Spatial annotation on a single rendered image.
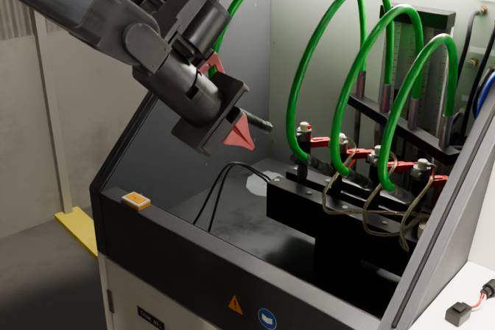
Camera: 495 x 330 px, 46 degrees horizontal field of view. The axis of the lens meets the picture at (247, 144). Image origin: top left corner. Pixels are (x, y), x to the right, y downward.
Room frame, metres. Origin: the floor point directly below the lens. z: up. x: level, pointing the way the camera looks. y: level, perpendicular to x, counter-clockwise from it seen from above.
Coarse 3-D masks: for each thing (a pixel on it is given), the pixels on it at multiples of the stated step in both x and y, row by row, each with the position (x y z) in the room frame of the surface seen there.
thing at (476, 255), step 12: (492, 180) 0.78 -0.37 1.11; (492, 192) 0.78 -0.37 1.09; (492, 204) 0.77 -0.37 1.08; (480, 216) 0.78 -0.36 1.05; (492, 216) 0.76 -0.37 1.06; (480, 228) 0.77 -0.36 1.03; (492, 228) 0.76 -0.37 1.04; (480, 240) 0.76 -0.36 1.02; (492, 240) 0.75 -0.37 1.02; (480, 252) 0.75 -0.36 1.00; (492, 252) 0.74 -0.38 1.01; (480, 264) 0.75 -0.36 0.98; (492, 264) 0.74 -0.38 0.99
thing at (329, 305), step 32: (128, 192) 1.03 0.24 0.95; (128, 224) 0.97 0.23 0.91; (160, 224) 0.91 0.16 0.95; (192, 224) 0.91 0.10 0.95; (128, 256) 0.98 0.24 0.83; (160, 256) 0.91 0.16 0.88; (192, 256) 0.85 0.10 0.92; (224, 256) 0.81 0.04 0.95; (256, 256) 0.81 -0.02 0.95; (160, 288) 0.92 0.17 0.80; (192, 288) 0.86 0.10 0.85; (224, 288) 0.80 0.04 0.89; (256, 288) 0.76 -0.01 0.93; (288, 288) 0.73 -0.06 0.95; (224, 320) 0.81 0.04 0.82; (256, 320) 0.76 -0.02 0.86; (288, 320) 0.72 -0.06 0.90; (320, 320) 0.68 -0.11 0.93; (352, 320) 0.66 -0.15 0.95
